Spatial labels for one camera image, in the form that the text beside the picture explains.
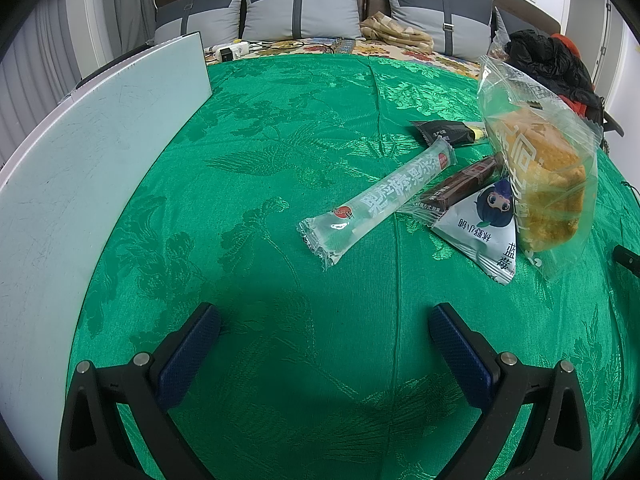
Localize cake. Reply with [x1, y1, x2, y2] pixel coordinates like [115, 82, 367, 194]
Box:
[476, 55, 603, 282]

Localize white power strip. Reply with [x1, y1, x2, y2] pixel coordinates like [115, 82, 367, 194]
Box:
[207, 42, 251, 59]

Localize floral bed sheet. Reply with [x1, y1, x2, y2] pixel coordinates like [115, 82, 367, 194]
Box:
[205, 37, 481, 81]

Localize long translucent green snack packet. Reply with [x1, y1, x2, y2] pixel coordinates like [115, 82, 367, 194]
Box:
[297, 137, 457, 272]

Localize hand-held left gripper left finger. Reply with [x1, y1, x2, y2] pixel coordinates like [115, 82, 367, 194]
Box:
[57, 302, 222, 480]

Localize black jacket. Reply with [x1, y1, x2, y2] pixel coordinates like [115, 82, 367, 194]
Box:
[504, 29, 601, 106]

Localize white storage box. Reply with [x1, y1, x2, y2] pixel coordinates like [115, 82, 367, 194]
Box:
[0, 31, 213, 461]

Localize dark chair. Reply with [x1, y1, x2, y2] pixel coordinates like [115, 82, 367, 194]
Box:
[597, 95, 626, 138]

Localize green patterned blanket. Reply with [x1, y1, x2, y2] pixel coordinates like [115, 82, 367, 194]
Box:
[65, 55, 640, 480]

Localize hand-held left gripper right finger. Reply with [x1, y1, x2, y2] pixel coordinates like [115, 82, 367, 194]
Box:
[429, 303, 596, 480]

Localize beige crumpled cloth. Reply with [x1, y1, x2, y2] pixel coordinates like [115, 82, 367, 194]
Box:
[360, 11, 435, 53]

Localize white triangular cartoon snack packet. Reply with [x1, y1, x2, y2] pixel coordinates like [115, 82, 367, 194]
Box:
[431, 177, 518, 286]

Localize dark chocolate bar packet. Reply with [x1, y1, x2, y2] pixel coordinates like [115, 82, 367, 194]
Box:
[417, 152, 506, 218]

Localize grey two-tone pillow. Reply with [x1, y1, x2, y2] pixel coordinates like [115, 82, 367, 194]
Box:
[492, 6, 526, 51]
[241, 0, 363, 42]
[154, 0, 248, 47]
[384, 0, 496, 58]

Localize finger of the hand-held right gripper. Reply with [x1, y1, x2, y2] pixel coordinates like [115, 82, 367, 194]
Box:
[614, 245, 640, 278]

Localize black power cable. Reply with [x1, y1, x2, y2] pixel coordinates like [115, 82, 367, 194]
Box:
[247, 39, 336, 56]

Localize grey curtain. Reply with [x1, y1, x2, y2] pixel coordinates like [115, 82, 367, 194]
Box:
[0, 0, 86, 161]
[107, 0, 158, 61]

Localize long black snack packet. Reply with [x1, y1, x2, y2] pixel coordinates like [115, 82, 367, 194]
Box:
[410, 120, 488, 148]

